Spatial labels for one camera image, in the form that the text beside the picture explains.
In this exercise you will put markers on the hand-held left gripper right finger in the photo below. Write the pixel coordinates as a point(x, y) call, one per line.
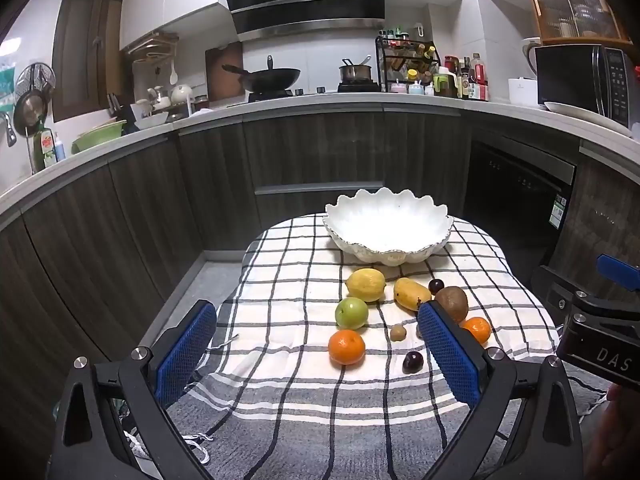
point(450, 355)

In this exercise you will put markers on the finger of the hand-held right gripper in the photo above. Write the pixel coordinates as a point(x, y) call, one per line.
point(617, 270)
point(560, 301)

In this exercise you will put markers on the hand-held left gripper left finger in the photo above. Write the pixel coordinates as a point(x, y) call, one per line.
point(185, 355)

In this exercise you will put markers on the small orange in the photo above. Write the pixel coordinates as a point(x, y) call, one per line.
point(477, 329)

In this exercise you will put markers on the brown kiwi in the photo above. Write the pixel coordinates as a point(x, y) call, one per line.
point(452, 302)

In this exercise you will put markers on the large orange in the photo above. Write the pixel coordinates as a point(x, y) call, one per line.
point(346, 347)

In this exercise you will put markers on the green apple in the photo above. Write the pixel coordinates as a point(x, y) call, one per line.
point(351, 313)

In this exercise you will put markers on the white scalloped bowl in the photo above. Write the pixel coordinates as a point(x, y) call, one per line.
point(385, 225)

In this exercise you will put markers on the person's right hand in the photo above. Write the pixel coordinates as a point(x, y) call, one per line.
point(615, 435)

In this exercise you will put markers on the dark plum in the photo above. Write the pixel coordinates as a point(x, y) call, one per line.
point(413, 362)
point(436, 286)

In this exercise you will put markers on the small brown longan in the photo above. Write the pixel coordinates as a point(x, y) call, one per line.
point(398, 332)

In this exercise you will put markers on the yellow mango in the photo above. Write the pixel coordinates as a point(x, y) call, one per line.
point(411, 294)

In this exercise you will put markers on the yellow lemon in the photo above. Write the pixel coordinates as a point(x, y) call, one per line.
point(366, 285)

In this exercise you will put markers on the black dishwasher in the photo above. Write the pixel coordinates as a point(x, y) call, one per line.
point(510, 195)

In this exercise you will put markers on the checked white cloth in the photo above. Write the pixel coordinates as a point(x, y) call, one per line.
point(300, 395)

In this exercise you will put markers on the white plate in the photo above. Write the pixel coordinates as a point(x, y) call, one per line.
point(585, 115)

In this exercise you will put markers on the dark wood base cabinets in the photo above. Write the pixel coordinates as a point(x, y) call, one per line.
point(150, 200)

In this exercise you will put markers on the black microwave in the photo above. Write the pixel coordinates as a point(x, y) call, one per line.
point(570, 75)

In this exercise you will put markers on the white box appliance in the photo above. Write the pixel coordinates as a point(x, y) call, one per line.
point(522, 92)

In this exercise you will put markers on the green basin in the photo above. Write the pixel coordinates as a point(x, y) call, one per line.
point(100, 135)

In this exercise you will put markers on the plain white bowl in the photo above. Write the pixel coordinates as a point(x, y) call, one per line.
point(151, 120)

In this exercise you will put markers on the green dish soap bottle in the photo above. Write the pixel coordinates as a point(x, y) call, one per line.
point(45, 147)

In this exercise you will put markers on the white teapot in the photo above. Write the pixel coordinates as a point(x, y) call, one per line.
point(181, 94)

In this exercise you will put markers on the wooden glass cabinet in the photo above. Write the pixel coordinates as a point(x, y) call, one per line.
point(575, 7)

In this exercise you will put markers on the brown cutting board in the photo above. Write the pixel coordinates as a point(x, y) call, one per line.
point(222, 75)

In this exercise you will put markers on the black spice rack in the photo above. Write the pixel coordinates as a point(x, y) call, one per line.
point(407, 62)

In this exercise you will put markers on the black wok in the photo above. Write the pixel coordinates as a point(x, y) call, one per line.
point(272, 79)

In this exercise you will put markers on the hanging frying pan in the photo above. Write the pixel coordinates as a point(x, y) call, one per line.
point(30, 107)

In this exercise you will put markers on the black cooktop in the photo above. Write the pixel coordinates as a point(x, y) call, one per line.
point(315, 92)

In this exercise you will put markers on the steel pot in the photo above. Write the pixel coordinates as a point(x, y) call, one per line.
point(355, 72)

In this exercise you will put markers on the wooden framed window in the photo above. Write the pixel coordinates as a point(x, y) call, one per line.
point(85, 50)

